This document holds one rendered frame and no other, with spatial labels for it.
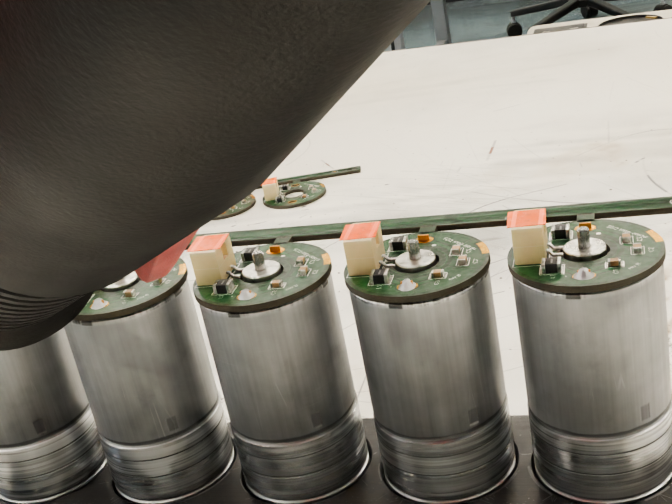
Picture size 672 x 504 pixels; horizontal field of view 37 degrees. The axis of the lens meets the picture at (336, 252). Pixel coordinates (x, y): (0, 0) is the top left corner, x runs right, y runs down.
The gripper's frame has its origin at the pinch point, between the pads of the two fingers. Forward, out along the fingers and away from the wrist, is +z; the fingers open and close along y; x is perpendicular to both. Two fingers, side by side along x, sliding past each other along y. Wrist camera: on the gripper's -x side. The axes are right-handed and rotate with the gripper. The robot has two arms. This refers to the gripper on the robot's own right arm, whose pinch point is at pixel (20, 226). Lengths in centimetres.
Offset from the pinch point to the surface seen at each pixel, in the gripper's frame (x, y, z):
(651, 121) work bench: -10.3, -27.5, 16.8
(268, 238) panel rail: -3.7, -5.5, 6.5
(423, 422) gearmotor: 1.0, -5.8, 6.6
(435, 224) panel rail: -1.8, -7.8, 5.3
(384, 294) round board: -0.4, -5.6, 4.6
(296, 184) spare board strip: -16.6, -15.2, 20.2
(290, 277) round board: -2.1, -4.9, 5.5
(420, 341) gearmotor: 0.4, -5.9, 5.2
